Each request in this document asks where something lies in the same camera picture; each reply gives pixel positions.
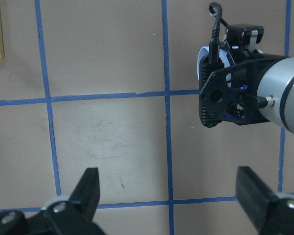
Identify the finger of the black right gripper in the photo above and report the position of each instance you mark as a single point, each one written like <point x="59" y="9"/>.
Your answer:
<point x="244" y="36"/>

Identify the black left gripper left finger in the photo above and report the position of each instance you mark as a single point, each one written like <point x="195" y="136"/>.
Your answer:
<point x="85" y="196"/>

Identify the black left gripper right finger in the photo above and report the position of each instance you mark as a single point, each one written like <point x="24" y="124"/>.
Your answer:
<point x="258" y="201"/>

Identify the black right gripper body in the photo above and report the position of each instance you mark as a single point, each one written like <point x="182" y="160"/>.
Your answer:
<point x="236" y="102"/>

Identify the light blue plastic cup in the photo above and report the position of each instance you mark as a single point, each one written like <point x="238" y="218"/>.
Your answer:
<point x="204" y="53"/>

